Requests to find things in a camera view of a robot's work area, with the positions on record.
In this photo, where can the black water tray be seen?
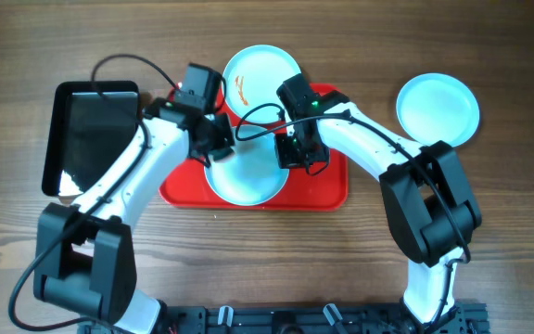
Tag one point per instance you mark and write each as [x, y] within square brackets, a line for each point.
[87, 134]

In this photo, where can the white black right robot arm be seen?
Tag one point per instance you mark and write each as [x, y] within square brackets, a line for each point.
[431, 210]

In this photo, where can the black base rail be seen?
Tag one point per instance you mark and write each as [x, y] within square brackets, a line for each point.
[462, 318]

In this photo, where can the red plastic tray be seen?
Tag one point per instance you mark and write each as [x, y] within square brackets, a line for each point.
[187, 187]

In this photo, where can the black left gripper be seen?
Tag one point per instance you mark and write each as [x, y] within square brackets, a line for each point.
[222, 140]

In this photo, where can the green white sponge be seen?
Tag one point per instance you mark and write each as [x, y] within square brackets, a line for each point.
[222, 154]

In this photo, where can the light blue plate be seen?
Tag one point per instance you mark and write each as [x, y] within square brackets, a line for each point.
[254, 74]
[250, 177]
[436, 106]

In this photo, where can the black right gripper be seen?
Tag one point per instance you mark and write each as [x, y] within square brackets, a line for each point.
[290, 153]

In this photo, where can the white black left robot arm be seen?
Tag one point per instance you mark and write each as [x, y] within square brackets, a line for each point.
[85, 255]

